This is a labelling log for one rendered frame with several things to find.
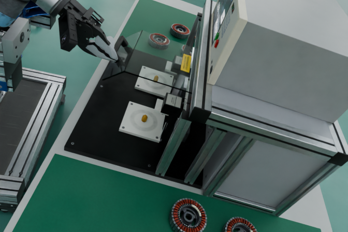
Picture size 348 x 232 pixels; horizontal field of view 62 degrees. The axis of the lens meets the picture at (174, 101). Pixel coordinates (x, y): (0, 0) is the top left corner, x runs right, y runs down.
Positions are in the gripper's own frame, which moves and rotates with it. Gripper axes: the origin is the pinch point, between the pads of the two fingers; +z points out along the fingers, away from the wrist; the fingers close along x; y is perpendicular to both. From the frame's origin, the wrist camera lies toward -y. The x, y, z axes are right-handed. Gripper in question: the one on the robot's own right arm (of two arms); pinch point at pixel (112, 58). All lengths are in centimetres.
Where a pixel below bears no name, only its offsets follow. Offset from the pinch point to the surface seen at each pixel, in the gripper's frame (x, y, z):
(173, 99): 0.4, 5.9, 25.5
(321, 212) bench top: -17, -9, 91
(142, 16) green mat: 28, 87, 12
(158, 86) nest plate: 15.1, 26.5, 27.8
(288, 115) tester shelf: -31, -8, 42
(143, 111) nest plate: 16.7, 9.5, 25.0
